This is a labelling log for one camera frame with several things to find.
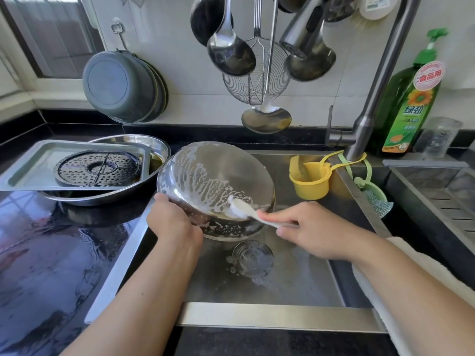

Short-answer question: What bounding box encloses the steel soup ladle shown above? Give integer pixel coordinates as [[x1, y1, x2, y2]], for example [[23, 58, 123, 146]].
[[206, 0, 258, 77]]

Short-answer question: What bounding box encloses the person's right hand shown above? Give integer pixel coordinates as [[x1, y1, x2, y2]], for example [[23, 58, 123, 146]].
[[257, 201, 369, 262]]

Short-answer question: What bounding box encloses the white dish brush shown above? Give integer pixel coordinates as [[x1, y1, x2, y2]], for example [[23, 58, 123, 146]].
[[358, 0, 403, 21]]

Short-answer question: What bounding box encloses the hanging steel ladles and skimmer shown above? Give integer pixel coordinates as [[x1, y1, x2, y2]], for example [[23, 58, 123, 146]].
[[189, 0, 234, 47]]

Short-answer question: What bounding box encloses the dark green hanging basin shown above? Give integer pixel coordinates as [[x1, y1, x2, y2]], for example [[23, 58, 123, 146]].
[[148, 59, 169, 120]]

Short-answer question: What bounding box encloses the person's left hand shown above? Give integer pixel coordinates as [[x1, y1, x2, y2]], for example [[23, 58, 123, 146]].
[[145, 192, 205, 256]]

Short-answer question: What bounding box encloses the grey hanging basin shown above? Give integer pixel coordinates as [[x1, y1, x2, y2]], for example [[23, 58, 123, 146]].
[[82, 49, 159, 124]]

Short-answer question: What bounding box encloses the black round steamer rack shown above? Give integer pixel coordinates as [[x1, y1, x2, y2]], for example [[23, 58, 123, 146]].
[[55, 150, 143, 188]]

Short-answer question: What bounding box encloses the steel sink drain tray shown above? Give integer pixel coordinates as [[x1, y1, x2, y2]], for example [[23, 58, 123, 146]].
[[383, 158, 475, 262]]

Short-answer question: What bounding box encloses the clear plastic cup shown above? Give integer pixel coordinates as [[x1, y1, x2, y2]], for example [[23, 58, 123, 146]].
[[416, 116, 464, 159]]

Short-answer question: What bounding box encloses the steel gooseneck faucet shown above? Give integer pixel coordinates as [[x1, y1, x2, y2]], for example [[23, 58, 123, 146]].
[[278, 0, 423, 163]]

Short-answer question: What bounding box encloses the white dish rag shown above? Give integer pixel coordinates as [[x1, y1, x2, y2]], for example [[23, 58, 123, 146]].
[[352, 236, 475, 356]]

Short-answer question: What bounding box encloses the round steel pan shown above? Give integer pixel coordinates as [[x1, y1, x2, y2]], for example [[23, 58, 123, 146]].
[[156, 140, 278, 242]]

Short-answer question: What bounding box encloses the yellow-handled steel ladle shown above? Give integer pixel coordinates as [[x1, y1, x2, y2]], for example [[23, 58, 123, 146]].
[[241, 0, 293, 135]]

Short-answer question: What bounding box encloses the wire mesh skimmer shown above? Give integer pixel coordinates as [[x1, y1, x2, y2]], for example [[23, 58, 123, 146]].
[[223, 0, 292, 107]]

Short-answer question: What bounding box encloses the steel wall hook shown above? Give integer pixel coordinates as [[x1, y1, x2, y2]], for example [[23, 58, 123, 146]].
[[110, 19, 129, 53]]

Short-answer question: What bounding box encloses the green dish soap bottle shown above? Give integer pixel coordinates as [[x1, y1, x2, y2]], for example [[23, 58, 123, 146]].
[[378, 27, 449, 156]]

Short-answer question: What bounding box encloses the green hanging sponge holder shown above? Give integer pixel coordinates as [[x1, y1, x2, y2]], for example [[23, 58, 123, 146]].
[[338, 153, 395, 220]]

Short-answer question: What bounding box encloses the rectangular steel tray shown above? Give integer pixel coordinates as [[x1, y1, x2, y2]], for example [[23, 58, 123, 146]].
[[0, 139, 151, 193]]

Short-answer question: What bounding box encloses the orange-handled brass ladle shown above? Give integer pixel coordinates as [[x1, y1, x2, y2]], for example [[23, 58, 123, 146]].
[[274, 0, 312, 14]]

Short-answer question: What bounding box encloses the person's right forearm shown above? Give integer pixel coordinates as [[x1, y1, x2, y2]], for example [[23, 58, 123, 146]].
[[345, 237, 475, 356]]

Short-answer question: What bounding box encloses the yellow hanging sink cup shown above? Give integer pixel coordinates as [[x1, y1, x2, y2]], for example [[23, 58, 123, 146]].
[[288, 152, 368, 202]]

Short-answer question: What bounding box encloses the white cleaning brush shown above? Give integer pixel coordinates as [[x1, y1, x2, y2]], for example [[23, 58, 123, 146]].
[[227, 195, 298, 230]]

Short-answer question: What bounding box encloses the person's left forearm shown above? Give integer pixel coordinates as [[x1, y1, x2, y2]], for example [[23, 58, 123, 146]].
[[59, 241, 203, 356]]

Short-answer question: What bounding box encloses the round steel basin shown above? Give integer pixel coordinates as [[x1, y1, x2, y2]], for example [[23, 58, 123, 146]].
[[40, 134, 172, 208]]

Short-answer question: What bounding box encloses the stainless steel sink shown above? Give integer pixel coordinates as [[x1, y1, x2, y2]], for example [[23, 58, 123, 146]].
[[83, 147, 402, 334]]

